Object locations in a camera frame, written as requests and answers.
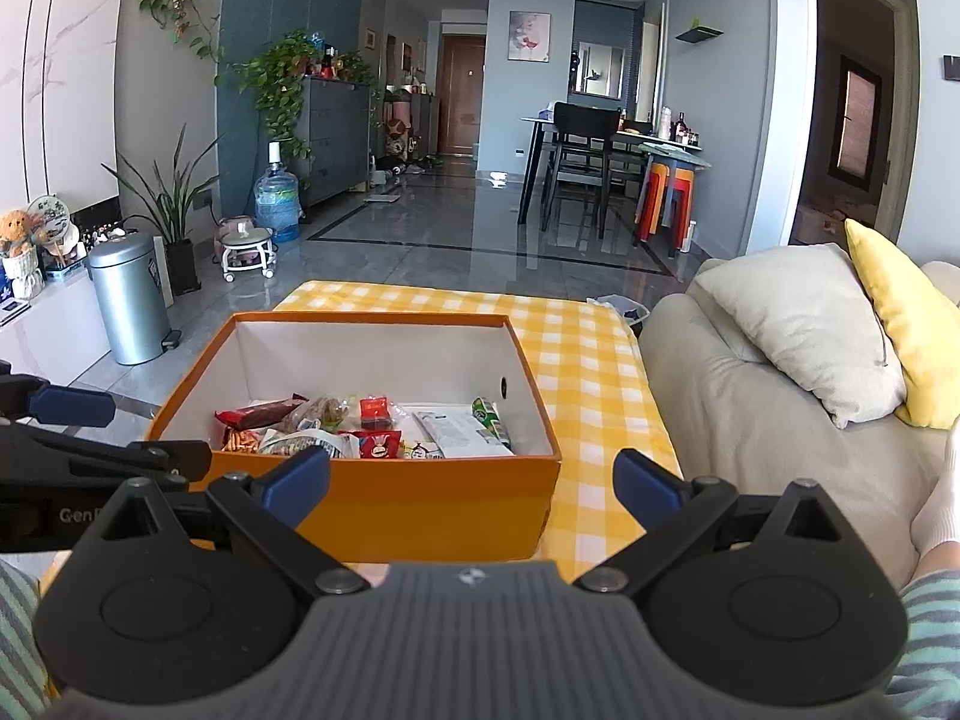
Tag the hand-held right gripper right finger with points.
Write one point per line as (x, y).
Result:
(645, 480)

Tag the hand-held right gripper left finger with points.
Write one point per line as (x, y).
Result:
(300, 476)

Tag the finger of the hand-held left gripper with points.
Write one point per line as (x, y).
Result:
(172, 456)
(71, 405)

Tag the white grey snack bag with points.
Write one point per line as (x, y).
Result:
(300, 441)

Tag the orange striped snack bag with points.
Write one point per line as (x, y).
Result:
(240, 441)

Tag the brown chocolate bar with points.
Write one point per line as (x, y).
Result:
(255, 414)

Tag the red snack bag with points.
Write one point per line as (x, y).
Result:
(375, 444)

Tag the red square packet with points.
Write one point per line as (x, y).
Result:
(375, 411)

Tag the orange cardboard box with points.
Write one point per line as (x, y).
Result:
(420, 510)

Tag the yellow white snack packet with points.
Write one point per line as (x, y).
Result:
(457, 431)

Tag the green sausage stick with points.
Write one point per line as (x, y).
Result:
(487, 414)

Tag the white low cabinet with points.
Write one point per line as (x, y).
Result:
(52, 337)

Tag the yellow checkered tablecloth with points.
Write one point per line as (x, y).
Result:
(592, 390)

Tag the beige sofa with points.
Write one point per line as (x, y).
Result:
(750, 450)

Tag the person's left leg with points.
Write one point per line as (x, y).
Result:
(19, 637)

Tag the person's leg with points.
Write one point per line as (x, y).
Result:
(19, 637)
(930, 637)

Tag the silver trash can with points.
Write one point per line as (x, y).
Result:
(131, 300)

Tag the white wastebasket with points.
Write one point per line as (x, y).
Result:
(622, 309)

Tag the brown teddy bear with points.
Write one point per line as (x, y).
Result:
(15, 232)

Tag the round hand fan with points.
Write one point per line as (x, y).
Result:
(52, 219)

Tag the beige cushion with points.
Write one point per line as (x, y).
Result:
(795, 330)

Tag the long-leaf potted plant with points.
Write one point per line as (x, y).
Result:
(176, 217)

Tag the white wheeled stool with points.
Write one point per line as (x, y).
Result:
(246, 247)

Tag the blue water jug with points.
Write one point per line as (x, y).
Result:
(277, 202)

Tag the orange red stacked stools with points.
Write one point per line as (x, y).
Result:
(664, 199)

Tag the white bathroom scale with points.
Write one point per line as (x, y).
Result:
(384, 197)

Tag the person's white sock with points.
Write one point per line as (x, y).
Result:
(937, 499)

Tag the yellow cushion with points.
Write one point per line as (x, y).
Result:
(915, 322)

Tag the person's right leg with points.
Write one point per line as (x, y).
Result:
(930, 637)

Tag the glass dining table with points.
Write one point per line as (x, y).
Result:
(667, 154)

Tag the grey cabinet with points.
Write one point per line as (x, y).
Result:
(334, 139)

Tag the black dining chair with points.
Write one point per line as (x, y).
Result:
(585, 124)

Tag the trailing green plant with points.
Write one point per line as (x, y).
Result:
(277, 82)

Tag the brown wooden door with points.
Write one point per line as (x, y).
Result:
(459, 97)

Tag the dark framed window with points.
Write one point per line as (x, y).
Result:
(855, 124)

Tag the wall vine plant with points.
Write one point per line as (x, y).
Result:
(176, 15)

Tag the black wall shelf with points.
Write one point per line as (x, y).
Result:
(697, 34)

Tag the flower wall picture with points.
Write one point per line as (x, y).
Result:
(529, 36)

